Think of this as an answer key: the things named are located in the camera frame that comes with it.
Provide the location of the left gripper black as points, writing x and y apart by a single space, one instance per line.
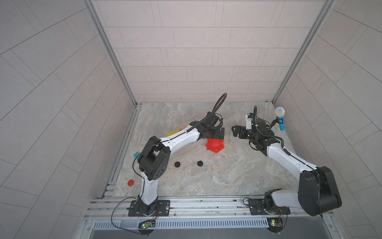
216 135

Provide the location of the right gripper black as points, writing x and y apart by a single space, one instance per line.
241 134

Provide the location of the red piggy bank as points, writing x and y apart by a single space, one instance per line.
215 145

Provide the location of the yellow piggy bank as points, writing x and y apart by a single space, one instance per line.
174 132

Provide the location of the teal plug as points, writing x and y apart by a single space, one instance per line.
136 154

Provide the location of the red round plug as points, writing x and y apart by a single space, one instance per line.
130 183

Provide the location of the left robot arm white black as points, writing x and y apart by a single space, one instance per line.
153 159

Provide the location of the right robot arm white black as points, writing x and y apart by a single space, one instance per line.
317 189

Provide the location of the black microphone stand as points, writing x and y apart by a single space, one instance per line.
273 123

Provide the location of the blue toy microphone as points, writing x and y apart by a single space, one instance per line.
280 113

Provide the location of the right controller board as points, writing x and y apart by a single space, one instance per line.
276 225

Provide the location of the controller board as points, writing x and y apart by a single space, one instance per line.
276 225
146 227

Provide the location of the left controller board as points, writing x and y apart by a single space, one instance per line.
146 227

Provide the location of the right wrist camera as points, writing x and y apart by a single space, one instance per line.
249 118

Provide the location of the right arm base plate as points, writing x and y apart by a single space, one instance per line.
266 207

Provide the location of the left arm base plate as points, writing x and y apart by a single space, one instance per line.
157 208

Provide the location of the aluminium rail frame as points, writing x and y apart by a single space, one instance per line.
194 212

